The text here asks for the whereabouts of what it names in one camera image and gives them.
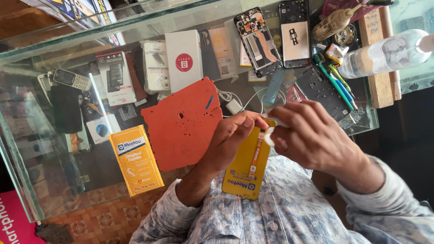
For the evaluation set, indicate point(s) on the yellow display packaging box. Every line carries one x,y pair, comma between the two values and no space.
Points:
137,162

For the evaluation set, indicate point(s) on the dark phone back cover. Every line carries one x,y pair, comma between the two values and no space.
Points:
208,56

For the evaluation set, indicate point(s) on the yellow-green thin screwdriver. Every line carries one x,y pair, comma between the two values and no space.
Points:
340,79

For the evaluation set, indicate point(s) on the white cleaning cloth piece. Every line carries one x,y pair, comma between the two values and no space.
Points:
269,138

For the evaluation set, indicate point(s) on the round metal part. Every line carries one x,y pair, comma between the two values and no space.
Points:
345,35

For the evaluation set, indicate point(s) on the red card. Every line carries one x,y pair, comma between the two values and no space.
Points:
295,93

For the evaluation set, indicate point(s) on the white box red round label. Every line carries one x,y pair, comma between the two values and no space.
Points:
183,61

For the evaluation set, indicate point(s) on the person's left hand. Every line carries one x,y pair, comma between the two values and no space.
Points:
230,139

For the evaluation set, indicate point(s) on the silver keypad phone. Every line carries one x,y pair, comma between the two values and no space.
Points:
72,79

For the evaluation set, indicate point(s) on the small black square part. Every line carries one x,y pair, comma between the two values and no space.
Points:
127,112

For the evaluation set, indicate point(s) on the person's patterned shirt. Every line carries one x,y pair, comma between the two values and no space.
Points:
288,213

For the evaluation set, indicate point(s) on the black phone back panel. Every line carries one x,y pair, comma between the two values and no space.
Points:
320,93

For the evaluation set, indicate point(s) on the black smartphone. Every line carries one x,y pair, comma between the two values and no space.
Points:
66,108

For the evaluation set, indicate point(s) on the black and white product box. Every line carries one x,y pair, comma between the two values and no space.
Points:
116,79

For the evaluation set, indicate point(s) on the black phone frame white panel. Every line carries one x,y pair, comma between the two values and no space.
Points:
295,37

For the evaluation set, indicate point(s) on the opened phone with circuit board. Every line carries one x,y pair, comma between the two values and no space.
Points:
259,42

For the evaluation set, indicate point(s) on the small white box blue circle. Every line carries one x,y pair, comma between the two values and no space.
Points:
101,129

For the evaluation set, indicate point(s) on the stack of product boxes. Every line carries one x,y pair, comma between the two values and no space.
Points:
81,13

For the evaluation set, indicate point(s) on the yellow phone display panel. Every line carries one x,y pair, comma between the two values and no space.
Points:
242,176

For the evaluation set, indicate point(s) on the dirty squeeze glue bottle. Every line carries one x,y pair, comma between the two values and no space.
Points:
330,25

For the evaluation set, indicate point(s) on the person's right hand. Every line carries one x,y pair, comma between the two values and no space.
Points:
315,135

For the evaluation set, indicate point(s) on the person's left fingers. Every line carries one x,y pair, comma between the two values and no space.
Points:
252,119

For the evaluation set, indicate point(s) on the blue plastic pry stick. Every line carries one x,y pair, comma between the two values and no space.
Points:
210,102

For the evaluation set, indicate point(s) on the light blue plastic opening tool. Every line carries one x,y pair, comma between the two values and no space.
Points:
273,88

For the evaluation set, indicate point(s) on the orange rubber work mat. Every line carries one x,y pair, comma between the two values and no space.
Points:
179,128

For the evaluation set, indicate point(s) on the clear plastic bottle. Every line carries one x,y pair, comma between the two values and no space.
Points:
383,54

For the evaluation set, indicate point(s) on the dark bristle brush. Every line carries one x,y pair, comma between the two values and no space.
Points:
54,233

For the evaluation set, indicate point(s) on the wooden block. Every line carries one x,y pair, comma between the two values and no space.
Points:
381,84

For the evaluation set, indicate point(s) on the grey keypad phone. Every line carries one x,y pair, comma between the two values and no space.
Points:
44,86

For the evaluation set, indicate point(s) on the white phone case packet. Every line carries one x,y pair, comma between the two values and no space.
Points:
156,67

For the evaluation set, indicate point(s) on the small yellow white battery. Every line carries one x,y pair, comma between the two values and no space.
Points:
336,54

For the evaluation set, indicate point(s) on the yellow paper packet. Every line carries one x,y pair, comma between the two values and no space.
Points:
223,50

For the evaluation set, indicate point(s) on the glass display counter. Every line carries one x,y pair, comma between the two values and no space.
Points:
44,159

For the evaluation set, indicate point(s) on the pink sign board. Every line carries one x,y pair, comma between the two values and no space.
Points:
15,220

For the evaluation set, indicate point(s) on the pink plastic basket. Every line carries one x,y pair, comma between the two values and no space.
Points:
342,8

